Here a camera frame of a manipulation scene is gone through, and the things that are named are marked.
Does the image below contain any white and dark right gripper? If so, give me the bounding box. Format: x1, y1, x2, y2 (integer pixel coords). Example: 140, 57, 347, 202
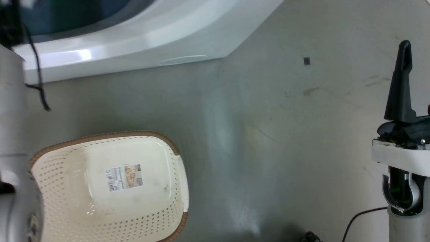
371, 40, 430, 177

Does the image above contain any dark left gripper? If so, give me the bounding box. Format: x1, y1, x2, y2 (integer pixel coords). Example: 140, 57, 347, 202
0, 0, 25, 48

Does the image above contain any white front-load washing machine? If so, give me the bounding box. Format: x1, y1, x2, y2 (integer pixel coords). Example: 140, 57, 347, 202
12, 0, 285, 85

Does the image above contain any printed paper basket label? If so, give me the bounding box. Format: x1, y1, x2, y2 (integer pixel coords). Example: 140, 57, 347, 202
104, 164, 144, 193

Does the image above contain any cream perforated laundry basket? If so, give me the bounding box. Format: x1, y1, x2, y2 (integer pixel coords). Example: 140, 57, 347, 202
29, 131, 189, 242

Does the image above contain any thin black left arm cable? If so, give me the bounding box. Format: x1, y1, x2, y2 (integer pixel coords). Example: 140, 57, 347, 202
21, 23, 51, 112

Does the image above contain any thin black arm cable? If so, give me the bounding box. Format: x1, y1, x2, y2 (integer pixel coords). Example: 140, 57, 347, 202
21, 23, 51, 112
342, 206, 389, 242

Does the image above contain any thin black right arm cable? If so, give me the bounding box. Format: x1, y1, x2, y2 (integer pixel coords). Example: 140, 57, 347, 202
342, 206, 389, 242

